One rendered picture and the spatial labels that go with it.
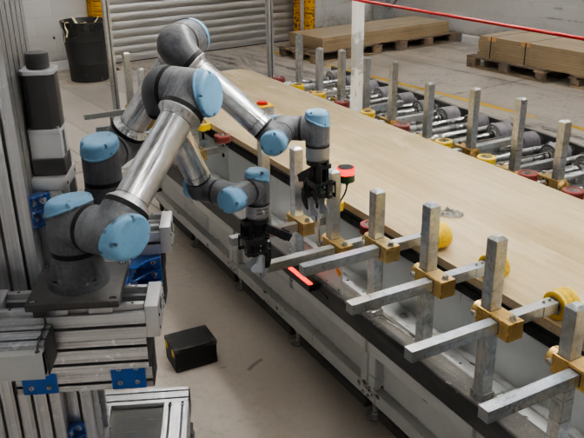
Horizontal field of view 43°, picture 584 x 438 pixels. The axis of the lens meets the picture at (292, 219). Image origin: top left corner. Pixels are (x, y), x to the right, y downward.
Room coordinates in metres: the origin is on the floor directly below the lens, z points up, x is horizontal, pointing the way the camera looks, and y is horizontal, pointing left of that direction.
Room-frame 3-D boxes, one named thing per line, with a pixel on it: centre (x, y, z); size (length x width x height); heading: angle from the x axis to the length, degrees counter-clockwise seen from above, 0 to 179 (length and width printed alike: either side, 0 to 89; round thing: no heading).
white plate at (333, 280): (2.29, -0.10, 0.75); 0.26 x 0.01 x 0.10; 28
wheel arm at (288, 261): (2.21, -0.10, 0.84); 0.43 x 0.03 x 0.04; 118
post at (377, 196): (2.06, -0.26, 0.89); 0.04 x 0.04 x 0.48; 28
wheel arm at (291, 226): (2.43, 0.02, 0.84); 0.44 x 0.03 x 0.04; 118
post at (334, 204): (2.28, -0.14, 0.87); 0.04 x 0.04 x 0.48; 28
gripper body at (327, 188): (2.15, -0.09, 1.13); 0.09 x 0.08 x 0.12; 28
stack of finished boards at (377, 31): (10.79, -1.19, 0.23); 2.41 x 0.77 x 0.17; 126
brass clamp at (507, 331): (1.60, -0.51, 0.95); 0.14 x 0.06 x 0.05; 28
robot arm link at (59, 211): (1.66, 0.53, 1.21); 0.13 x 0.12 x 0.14; 58
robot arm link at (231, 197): (2.03, 0.17, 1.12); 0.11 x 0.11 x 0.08; 58
